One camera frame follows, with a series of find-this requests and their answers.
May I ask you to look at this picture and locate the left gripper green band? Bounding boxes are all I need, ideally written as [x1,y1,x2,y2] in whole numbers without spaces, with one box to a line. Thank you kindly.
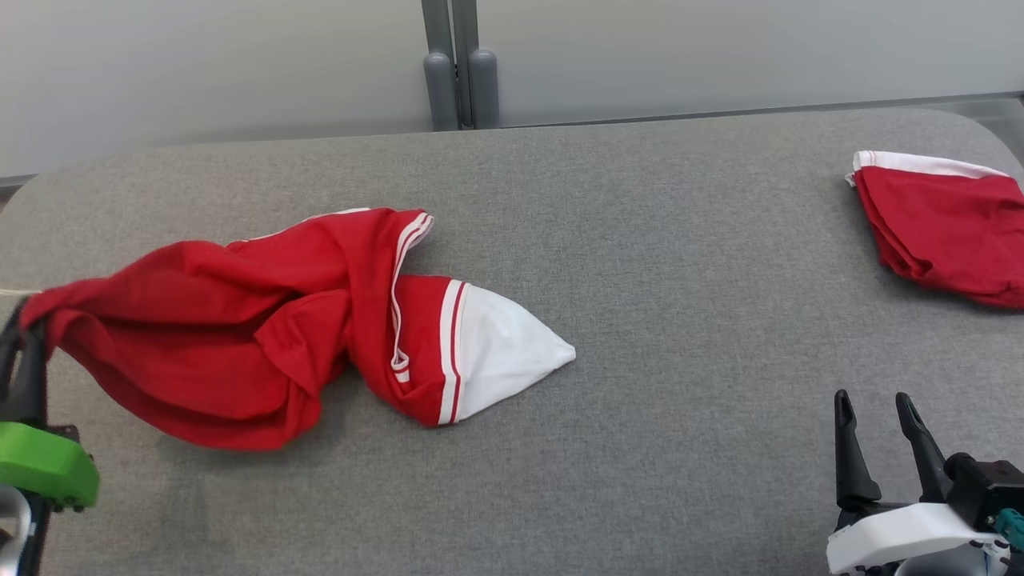
[0,296,102,513]

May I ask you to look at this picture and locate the red Bulls 23 garment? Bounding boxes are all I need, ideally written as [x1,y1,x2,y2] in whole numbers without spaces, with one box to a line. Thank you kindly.
[845,149,1024,311]

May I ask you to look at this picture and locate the red shirt with white stripes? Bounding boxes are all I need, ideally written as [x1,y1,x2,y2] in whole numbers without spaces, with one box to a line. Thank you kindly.
[19,206,578,452]

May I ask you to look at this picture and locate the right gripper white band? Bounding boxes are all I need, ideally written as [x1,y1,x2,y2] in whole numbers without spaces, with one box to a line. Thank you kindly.
[826,389,1011,576]

